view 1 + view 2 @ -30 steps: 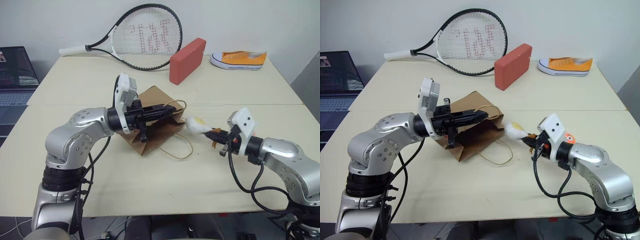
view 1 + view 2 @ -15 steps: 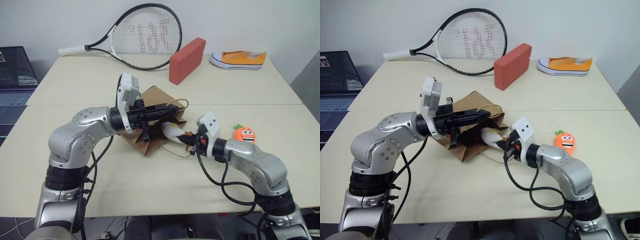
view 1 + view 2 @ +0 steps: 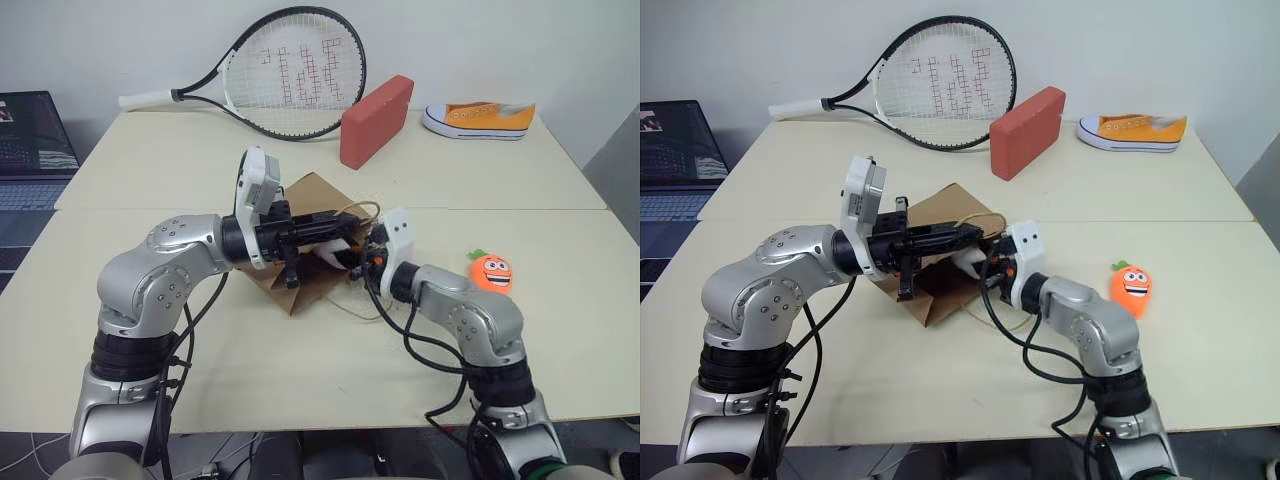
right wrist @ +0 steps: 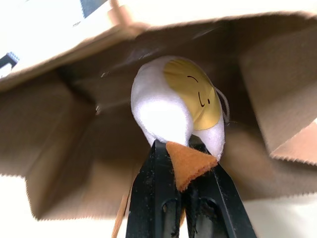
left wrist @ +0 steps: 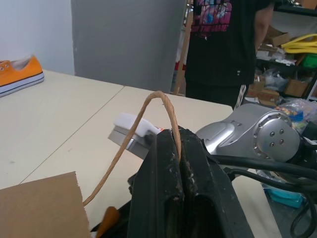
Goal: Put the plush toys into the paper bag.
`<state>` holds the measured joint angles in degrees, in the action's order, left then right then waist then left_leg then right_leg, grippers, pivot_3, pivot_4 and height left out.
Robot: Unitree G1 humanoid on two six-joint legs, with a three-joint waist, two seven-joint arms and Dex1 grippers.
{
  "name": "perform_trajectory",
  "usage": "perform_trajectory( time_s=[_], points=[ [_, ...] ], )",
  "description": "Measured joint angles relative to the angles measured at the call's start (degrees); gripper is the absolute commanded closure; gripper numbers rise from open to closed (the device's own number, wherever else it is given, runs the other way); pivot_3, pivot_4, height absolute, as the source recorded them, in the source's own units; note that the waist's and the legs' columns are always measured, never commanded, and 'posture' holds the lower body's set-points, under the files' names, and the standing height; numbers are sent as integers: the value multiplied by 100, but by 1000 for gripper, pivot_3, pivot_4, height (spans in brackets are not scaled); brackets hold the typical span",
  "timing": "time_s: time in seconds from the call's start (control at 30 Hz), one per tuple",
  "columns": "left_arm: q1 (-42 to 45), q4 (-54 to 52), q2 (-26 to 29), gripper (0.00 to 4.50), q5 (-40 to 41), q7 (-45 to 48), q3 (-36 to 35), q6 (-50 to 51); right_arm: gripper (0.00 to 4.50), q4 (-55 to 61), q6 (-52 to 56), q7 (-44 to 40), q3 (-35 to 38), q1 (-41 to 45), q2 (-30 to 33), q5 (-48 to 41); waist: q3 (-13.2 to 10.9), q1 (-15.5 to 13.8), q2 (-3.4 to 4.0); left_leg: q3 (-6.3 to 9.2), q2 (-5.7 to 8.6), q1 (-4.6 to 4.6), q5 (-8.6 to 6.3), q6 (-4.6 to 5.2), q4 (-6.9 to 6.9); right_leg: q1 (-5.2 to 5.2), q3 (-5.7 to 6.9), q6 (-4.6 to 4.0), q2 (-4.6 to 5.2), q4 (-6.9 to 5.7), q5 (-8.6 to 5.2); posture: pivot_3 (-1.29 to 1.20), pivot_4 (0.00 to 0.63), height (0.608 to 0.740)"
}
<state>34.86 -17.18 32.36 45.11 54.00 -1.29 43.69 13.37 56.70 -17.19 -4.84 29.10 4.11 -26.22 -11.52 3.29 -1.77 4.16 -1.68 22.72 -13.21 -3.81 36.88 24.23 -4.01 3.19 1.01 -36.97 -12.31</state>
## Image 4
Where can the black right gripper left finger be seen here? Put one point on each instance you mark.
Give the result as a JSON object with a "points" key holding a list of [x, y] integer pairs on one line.
{"points": [[151, 198]]}

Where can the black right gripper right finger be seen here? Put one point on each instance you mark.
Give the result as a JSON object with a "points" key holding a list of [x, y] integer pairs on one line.
{"points": [[218, 205]]}

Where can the white egg plush toy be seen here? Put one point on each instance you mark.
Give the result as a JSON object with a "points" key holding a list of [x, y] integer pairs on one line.
{"points": [[173, 104]]}

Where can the brown paper bag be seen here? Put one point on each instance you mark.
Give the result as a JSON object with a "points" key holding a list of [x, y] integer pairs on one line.
{"points": [[62, 129]]}

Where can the black object with ridged top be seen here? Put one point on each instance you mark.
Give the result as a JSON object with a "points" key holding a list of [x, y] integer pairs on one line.
{"points": [[8, 60]]}

